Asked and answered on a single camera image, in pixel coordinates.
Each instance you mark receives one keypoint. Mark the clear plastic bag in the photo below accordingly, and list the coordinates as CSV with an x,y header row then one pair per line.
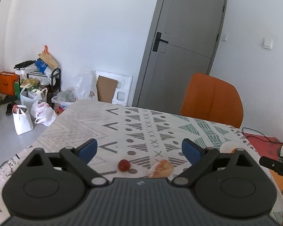
x,y
85,85

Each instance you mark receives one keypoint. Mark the white foam packaging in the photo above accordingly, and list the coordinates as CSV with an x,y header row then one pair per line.
x,y
122,90

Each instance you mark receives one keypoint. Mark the white red plastic bag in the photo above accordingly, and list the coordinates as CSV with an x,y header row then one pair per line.
x,y
43,113

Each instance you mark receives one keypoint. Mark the orange box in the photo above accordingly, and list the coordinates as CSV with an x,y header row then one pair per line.
x,y
7,82

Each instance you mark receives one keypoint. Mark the red plum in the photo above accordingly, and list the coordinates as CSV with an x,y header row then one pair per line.
x,y
124,165

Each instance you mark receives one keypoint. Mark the brown cardboard piece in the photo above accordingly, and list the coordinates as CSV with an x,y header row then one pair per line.
x,y
106,88

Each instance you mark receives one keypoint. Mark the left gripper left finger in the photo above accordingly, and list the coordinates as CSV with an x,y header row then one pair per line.
x,y
77,160

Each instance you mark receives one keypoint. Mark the patterned white tablecloth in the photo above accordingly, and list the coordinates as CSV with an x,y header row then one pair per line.
x,y
36,188

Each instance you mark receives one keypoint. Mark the white ceramic bowl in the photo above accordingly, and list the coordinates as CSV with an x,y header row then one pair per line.
x,y
228,146

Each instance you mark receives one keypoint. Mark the grey door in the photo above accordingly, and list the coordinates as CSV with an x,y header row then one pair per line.
x,y
192,28

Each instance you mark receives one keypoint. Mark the white paper bag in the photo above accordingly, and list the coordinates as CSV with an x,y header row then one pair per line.
x,y
22,119

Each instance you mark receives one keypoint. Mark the orange chair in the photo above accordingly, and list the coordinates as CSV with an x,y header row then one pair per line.
x,y
212,99

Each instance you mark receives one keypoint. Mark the peeled pomelo segment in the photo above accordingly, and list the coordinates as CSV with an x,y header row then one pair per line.
x,y
161,169

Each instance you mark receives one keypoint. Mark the black shelf rack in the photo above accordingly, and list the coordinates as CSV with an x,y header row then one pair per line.
x,y
37,81

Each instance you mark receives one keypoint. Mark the white light switch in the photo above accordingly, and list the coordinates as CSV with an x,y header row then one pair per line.
x,y
267,44

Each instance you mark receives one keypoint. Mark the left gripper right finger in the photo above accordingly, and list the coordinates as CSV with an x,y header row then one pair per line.
x,y
201,160

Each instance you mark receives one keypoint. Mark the black door handle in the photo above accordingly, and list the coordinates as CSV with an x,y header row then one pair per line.
x,y
158,39

